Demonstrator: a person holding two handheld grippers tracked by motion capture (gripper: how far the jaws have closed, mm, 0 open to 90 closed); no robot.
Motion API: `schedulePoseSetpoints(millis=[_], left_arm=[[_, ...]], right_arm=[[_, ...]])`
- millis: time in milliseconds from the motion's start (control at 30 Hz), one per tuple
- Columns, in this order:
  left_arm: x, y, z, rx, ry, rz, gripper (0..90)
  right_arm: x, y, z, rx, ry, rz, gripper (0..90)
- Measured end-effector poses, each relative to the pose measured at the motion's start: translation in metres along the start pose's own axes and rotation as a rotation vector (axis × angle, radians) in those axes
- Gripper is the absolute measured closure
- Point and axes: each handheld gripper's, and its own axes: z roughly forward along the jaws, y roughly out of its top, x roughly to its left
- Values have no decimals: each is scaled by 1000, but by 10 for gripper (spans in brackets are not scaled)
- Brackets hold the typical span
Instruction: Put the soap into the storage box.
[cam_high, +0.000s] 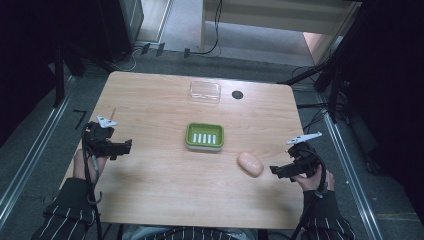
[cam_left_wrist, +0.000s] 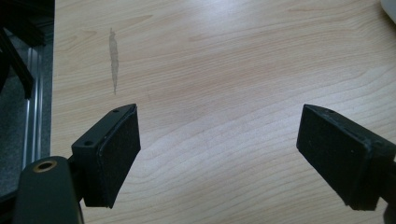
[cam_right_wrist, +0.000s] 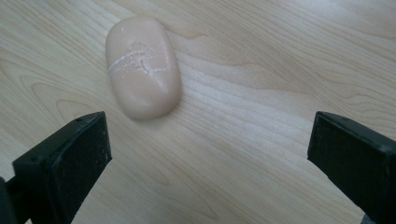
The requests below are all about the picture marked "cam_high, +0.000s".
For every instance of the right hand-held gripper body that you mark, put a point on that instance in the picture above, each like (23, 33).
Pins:
(305, 156)

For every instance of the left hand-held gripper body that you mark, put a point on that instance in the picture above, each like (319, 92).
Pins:
(99, 136)

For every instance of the pink soap bar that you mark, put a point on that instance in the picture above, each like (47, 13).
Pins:
(250, 164)

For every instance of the green soap dish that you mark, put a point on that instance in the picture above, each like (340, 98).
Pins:
(204, 136)

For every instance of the person's right hand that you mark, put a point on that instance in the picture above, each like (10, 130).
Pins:
(313, 182)

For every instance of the person's left hand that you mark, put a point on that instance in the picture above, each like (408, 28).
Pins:
(80, 166)

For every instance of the black metal stand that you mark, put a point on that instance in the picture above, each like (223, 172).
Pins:
(333, 90)

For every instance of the black table grommet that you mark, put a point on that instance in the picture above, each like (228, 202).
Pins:
(237, 95)

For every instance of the clear plastic lid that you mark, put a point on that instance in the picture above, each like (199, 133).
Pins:
(205, 92)

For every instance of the person's lap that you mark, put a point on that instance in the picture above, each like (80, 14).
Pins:
(186, 233)

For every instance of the black cabinet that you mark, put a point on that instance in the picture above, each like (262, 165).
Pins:
(116, 26)

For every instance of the white desk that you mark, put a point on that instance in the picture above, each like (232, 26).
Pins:
(276, 20)

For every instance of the metal floor rail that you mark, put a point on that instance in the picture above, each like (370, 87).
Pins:
(353, 180)
(30, 160)

